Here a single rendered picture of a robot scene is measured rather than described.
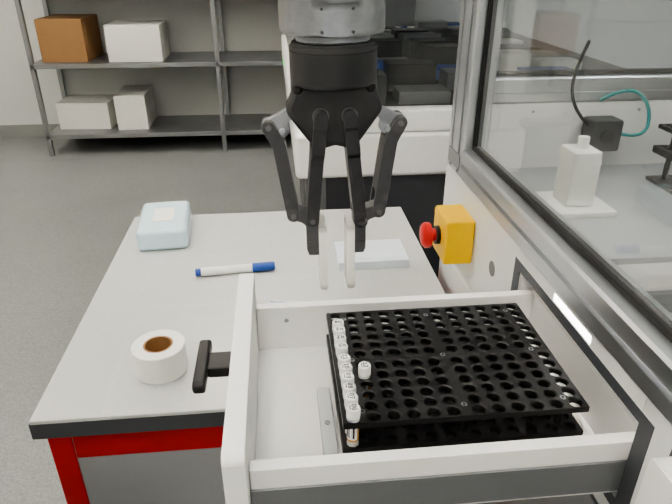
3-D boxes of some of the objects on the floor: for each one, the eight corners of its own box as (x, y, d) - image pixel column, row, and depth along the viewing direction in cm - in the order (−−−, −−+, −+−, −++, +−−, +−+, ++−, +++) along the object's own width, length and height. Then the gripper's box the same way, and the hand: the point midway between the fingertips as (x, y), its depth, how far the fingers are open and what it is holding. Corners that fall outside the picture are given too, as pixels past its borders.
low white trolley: (129, 743, 105) (27, 422, 70) (178, 471, 160) (134, 216, 125) (445, 706, 110) (496, 390, 75) (387, 455, 165) (401, 206, 130)
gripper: (240, 45, 45) (262, 306, 56) (431, 40, 46) (416, 296, 57) (244, 33, 52) (263, 268, 63) (411, 29, 53) (401, 260, 64)
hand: (336, 252), depth 58 cm, fingers closed
